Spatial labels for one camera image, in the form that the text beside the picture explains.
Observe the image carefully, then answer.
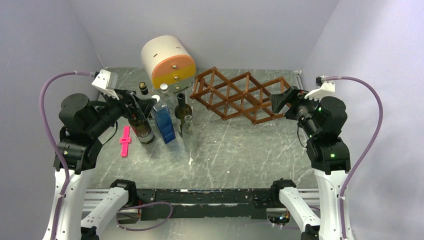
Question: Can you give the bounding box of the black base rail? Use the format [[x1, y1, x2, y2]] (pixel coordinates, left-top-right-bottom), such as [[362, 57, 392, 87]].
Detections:
[[118, 188, 290, 221]]

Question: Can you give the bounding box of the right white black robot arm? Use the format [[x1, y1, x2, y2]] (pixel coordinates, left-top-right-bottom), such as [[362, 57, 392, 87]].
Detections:
[[269, 87, 351, 240]]

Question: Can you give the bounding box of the small black gold-capped bottle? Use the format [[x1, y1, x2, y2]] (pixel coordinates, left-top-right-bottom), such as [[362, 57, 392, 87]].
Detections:
[[138, 81, 149, 96]]

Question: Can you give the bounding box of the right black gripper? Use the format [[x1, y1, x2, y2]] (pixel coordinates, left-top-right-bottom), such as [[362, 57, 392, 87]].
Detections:
[[269, 84, 324, 137]]

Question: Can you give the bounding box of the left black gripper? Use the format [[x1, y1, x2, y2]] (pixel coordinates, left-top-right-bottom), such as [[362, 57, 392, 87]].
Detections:
[[87, 86, 157, 137]]

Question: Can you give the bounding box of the dark wine bottle red label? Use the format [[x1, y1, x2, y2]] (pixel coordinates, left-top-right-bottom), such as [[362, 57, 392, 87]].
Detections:
[[128, 114, 155, 145]]

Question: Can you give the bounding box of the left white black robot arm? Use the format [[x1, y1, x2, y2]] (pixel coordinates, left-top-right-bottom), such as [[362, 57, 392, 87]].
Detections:
[[44, 90, 157, 240]]

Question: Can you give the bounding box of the clear bottle white cap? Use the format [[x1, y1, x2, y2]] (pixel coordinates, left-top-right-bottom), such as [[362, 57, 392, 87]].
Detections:
[[160, 83, 177, 108]]

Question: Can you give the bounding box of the cream orange cylindrical container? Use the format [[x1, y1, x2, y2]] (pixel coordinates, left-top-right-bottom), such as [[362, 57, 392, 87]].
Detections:
[[140, 35, 196, 93]]

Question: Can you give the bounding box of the brown wooden wine rack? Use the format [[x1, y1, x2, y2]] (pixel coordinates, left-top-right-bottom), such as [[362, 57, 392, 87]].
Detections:
[[190, 67, 291, 125]]

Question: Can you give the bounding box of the green wine bottle white label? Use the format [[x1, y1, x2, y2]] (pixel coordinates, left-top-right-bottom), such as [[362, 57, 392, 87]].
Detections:
[[174, 92, 193, 136]]

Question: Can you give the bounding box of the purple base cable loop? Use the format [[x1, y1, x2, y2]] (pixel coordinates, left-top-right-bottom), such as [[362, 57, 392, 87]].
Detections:
[[115, 201, 174, 232]]

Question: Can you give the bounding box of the pink plastic tool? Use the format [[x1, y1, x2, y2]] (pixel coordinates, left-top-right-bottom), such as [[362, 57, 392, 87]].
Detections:
[[119, 125, 132, 158]]

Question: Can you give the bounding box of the clear glass bottle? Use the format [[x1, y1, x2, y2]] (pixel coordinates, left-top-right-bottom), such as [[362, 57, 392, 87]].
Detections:
[[181, 114, 198, 152]]

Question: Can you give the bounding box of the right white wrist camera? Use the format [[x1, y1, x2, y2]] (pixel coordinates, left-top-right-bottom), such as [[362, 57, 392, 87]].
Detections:
[[304, 75, 336, 101]]

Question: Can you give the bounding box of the blue square bottle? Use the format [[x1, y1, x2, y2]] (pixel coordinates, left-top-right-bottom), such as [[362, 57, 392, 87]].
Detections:
[[151, 94, 176, 144]]

